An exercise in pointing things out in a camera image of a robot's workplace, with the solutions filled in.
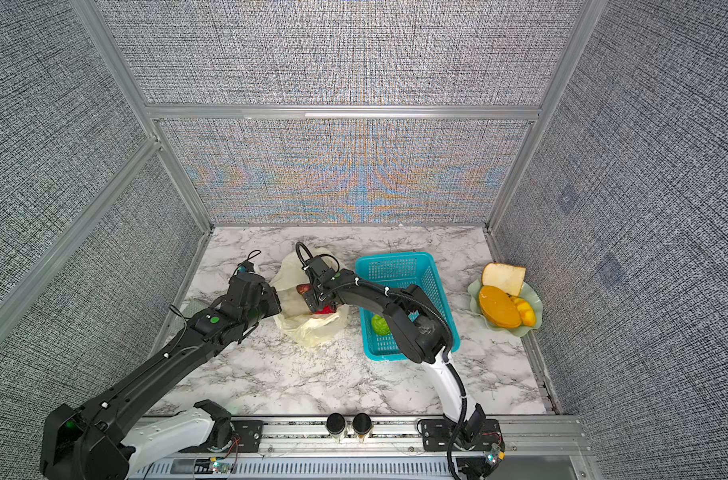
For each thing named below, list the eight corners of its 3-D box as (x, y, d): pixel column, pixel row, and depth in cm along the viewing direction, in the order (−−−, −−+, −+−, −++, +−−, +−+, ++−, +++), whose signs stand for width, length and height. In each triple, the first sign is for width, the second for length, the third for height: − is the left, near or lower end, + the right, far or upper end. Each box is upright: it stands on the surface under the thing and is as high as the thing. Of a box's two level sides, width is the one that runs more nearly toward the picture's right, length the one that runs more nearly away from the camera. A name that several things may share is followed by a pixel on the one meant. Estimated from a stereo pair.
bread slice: (477, 294, 102) (487, 277, 94) (477, 278, 106) (486, 261, 98) (514, 301, 101) (527, 284, 93) (512, 285, 105) (525, 267, 97)
